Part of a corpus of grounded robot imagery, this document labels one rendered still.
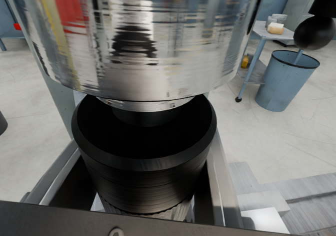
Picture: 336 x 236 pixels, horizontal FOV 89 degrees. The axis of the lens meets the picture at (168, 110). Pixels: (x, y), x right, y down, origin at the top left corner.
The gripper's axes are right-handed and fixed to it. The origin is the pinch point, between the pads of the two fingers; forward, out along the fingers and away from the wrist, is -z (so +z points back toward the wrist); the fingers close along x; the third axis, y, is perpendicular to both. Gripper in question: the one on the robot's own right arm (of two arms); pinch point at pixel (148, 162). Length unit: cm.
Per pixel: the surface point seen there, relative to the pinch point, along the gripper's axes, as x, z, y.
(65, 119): 30, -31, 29
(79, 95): 23.1, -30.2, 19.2
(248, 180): -17.8, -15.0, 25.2
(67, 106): 28.3, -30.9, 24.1
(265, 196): -17.9, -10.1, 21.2
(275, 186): -28.0, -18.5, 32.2
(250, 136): -86, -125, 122
